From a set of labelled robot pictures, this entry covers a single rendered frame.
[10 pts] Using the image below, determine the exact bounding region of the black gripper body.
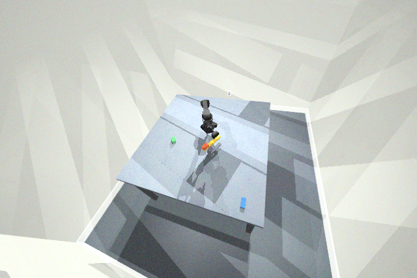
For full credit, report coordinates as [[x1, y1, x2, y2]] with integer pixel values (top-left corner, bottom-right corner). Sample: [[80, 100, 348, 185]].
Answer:
[[200, 124, 219, 138]]

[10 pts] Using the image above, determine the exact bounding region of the blue flat bar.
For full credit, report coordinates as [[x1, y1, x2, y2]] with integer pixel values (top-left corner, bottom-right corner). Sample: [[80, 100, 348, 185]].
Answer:
[[240, 197, 246, 208]]

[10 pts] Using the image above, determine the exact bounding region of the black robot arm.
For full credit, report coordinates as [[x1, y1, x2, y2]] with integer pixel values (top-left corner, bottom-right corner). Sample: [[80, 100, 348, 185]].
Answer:
[[200, 100, 218, 133]]

